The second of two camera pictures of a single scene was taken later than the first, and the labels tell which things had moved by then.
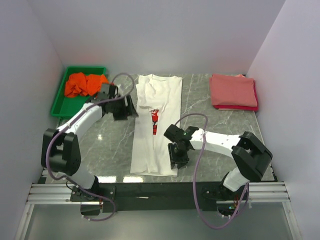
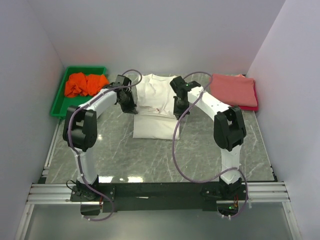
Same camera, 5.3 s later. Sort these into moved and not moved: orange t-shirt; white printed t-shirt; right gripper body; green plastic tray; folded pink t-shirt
Moved: right gripper body; white printed t-shirt
Not moved: orange t-shirt; folded pink t-shirt; green plastic tray
